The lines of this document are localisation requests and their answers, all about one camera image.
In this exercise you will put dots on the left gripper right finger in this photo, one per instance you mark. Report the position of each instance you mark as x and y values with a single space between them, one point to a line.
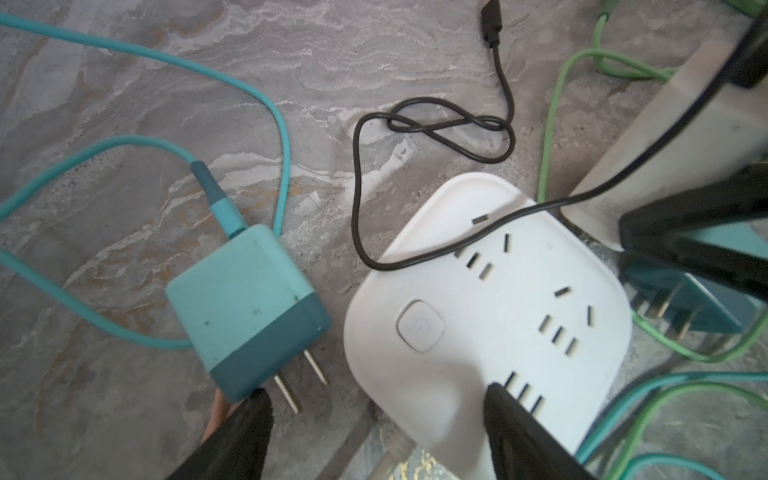
520 447

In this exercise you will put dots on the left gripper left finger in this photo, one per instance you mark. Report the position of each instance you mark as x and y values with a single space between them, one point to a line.
237 449

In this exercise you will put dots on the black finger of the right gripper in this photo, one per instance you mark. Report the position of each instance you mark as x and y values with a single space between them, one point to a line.
668 231

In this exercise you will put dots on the teal charger with green cable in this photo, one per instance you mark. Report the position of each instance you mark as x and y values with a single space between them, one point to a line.
691 303

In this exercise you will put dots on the white charger plug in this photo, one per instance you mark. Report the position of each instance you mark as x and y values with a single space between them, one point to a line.
727 135

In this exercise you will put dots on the white power strip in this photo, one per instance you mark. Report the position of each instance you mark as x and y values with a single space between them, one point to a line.
529 307

